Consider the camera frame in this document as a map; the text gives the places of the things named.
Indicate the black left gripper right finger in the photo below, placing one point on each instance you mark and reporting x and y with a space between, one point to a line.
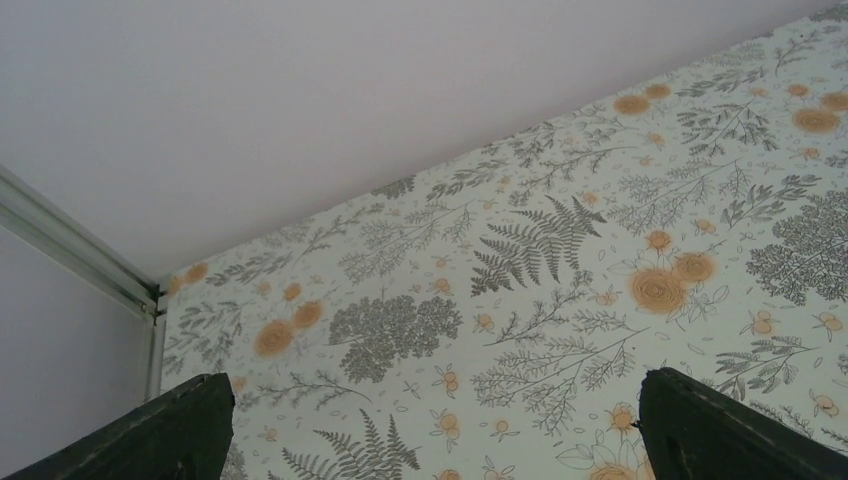
691 431

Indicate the aluminium enclosure frame post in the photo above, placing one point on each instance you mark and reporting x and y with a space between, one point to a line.
46 227

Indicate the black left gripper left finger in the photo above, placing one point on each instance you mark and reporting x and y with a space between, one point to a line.
185 433

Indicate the floral patterned table mat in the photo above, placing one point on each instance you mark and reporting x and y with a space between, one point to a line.
493 317

